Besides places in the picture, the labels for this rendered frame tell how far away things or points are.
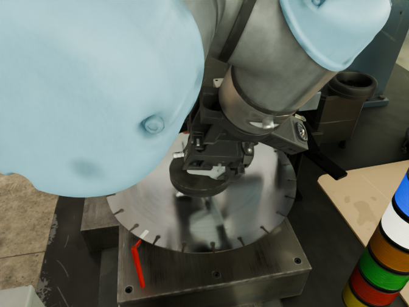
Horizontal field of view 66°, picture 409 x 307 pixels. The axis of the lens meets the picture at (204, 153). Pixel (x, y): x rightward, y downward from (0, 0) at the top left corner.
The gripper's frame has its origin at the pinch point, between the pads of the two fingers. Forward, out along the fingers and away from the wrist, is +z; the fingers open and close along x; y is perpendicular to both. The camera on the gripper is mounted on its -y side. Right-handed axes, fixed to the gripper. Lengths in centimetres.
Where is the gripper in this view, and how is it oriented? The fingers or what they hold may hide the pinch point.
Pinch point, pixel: (215, 167)
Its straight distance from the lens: 51.2
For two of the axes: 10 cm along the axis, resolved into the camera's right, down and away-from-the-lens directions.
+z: -2.6, 3.7, 8.9
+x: 0.5, 9.3, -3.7
